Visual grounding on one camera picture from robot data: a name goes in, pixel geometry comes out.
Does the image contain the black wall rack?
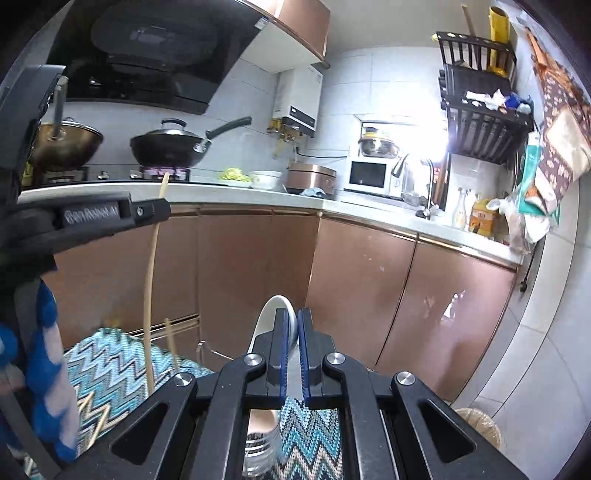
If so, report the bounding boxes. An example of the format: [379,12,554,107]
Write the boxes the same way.
[436,31,534,167]

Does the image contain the white plastic bags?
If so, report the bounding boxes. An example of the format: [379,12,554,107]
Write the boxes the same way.
[487,185,552,254]

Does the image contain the copper rice cooker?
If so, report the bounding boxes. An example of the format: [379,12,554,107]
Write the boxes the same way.
[284,162,338,195]

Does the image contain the yellow bottle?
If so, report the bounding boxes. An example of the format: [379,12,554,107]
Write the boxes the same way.
[468,198,497,238]

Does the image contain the clear spray bottle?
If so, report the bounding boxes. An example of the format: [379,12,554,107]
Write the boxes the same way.
[451,187,468,230]

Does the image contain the white microwave oven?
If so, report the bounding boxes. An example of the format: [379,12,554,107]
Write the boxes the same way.
[344,156,407,199]

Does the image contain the copper upper cabinet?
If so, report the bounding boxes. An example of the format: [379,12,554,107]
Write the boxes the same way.
[245,0,331,65]

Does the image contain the black wok with lid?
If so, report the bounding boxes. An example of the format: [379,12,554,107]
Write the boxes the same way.
[130,116,253,169]

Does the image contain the plate of green vegetables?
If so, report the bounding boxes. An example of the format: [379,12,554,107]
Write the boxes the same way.
[218,167,254,188]

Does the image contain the black gas stove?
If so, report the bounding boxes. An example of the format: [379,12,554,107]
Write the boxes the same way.
[28,164,192,188]

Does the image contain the white ceramic spoon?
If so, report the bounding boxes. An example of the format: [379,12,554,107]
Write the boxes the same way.
[246,295,297,439]

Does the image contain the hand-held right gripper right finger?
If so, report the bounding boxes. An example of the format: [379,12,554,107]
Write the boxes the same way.
[298,308,527,480]

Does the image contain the chrome kitchen faucet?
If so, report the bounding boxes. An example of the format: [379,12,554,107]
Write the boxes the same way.
[392,153,437,217]

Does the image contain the wire utensil holder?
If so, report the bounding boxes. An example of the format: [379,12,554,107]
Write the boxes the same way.
[242,431,283,480]

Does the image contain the yellow roll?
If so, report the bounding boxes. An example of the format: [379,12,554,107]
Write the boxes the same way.
[489,7,510,77]

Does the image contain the white bowl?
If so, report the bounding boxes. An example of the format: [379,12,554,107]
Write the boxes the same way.
[249,171,283,190]

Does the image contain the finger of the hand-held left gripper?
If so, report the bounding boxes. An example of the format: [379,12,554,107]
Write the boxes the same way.
[21,193,172,251]

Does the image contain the copper lower cabinets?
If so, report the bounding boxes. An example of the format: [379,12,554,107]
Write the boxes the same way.
[46,205,522,402]

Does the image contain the brass wok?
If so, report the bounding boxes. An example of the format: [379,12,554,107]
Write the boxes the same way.
[28,76,105,169]

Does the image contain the brown patterned apron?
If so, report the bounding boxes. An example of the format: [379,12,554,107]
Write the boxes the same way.
[526,28,591,217]

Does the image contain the wooden chopstick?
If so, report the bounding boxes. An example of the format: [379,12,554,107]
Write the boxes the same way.
[165,318,181,371]
[144,172,170,398]

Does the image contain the blue rag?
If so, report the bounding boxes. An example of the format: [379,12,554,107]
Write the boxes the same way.
[505,92,533,114]

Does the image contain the white water heater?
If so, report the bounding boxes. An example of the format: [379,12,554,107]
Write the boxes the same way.
[272,67,324,139]

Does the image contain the person's left forearm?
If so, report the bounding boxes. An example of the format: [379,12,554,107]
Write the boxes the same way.
[0,281,78,463]

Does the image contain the black range hood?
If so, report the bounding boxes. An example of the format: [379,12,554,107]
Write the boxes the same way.
[46,0,271,116]

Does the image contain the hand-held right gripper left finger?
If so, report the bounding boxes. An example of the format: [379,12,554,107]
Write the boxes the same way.
[60,308,296,480]

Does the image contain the teal hanging bag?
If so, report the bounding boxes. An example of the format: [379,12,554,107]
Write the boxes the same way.
[519,131,544,215]

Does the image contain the plastic-covered jar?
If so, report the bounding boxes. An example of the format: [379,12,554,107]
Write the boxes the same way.
[455,407,503,453]

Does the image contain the white rag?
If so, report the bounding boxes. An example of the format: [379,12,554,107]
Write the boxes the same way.
[464,88,509,112]

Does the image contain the zigzag patterned cloth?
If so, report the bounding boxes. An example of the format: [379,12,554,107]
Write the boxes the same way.
[62,327,345,480]

